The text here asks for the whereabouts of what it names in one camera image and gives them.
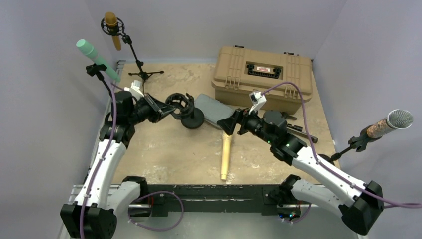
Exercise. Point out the grey plastic case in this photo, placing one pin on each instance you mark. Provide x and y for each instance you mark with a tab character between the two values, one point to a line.
213	109

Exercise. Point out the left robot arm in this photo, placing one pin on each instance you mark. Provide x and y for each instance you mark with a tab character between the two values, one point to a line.
132	186

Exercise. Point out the tan plastic toolbox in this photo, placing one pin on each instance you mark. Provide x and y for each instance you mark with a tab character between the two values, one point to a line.
239	71

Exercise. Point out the black metal clamp bar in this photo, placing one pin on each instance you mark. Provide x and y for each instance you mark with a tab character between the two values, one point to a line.
295	129

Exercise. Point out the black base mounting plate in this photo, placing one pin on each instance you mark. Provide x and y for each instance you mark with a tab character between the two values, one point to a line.
266	199

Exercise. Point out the gold microphone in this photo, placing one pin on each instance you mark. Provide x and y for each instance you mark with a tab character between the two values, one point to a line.
112	26

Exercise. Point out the black stand for patterned microphone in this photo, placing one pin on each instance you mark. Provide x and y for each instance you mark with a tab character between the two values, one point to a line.
358	144

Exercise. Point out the black tripod mic stand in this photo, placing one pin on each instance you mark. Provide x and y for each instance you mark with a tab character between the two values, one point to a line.
126	39

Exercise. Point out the cream microphone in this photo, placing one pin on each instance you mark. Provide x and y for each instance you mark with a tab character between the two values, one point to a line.
226	149

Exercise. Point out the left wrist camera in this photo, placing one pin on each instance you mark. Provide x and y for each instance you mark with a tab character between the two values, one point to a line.
135	89

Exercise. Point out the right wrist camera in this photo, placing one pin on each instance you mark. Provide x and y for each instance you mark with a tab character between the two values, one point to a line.
258	100

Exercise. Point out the aluminium table frame rail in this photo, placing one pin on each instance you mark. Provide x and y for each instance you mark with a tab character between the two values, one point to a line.
75	194

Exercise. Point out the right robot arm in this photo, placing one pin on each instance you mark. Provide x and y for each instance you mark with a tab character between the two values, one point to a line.
359	202

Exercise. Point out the mint green microphone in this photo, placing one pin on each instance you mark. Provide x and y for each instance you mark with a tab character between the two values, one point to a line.
88	50

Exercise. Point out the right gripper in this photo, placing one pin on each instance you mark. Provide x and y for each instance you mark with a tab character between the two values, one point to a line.
241	116

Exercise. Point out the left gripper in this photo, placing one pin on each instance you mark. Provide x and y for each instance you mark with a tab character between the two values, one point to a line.
158	110

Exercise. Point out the silver head patterned microphone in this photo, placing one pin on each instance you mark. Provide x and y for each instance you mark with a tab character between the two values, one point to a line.
395	120

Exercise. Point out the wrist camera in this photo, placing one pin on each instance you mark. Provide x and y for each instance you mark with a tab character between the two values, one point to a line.
135	89
258	100

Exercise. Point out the black stand for green microphone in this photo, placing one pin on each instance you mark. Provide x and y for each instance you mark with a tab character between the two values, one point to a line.
96	70

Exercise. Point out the black round base shockmount stand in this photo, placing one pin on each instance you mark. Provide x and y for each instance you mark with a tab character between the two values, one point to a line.
185	110

